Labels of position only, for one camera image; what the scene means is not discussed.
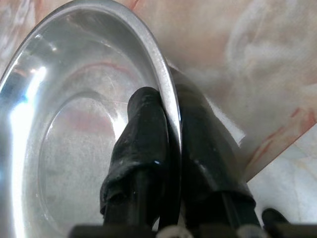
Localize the round stainless steel plate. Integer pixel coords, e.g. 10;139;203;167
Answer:
0;0;184;238

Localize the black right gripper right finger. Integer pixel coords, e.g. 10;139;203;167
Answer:
170;69;261;226

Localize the black robot right foot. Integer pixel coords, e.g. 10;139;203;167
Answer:
262;208;297;238

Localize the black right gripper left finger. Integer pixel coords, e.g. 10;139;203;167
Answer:
100;86;180;226

